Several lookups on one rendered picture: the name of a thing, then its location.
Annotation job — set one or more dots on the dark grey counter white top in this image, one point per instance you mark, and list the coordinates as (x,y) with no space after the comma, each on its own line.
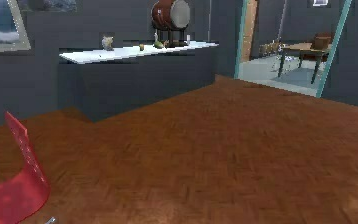
(137,80)

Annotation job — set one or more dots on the dark framed picture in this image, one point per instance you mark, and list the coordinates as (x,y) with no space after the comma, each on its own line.
(48,4)

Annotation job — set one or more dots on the red plastic chair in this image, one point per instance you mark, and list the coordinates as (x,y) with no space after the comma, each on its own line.
(15,191)

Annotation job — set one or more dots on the brown barrel on stand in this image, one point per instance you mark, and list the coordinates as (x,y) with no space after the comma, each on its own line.
(168,15)

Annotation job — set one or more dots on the teal door frame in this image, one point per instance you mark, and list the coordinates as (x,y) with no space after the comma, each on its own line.
(330,53)

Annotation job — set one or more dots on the wooden dining table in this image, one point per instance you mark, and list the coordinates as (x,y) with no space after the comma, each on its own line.
(303,50)

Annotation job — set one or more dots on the small white framed picture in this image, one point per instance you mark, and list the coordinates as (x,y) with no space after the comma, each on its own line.
(320,2)

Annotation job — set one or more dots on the small white cup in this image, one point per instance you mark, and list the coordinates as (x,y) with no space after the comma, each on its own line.
(188,39)

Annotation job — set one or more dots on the framed seascape picture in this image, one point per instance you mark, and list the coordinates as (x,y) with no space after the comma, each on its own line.
(2,23)

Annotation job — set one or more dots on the grey vase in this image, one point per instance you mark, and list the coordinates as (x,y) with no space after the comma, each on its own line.
(107,43)

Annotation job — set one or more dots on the brown wooden chair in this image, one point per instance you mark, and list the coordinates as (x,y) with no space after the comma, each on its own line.
(318,43)

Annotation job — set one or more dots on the green bottle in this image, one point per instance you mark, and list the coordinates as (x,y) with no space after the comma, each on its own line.
(158,44)

